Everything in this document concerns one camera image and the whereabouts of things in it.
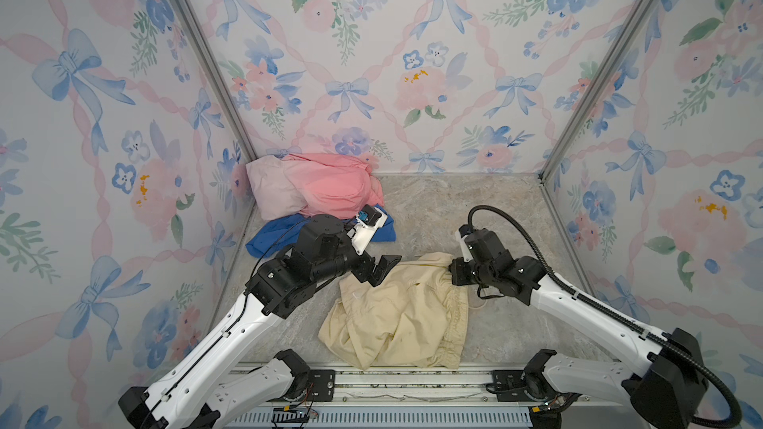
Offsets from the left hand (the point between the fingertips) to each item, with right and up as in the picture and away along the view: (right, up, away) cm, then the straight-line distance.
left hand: (384, 241), depth 65 cm
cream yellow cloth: (+8, -20, +9) cm, 23 cm away
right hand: (+18, -9, +16) cm, 25 cm away
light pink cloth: (-38, +12, +39) cm, 56 cm away
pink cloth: (-17, +14, +36) cm, 43 cm away
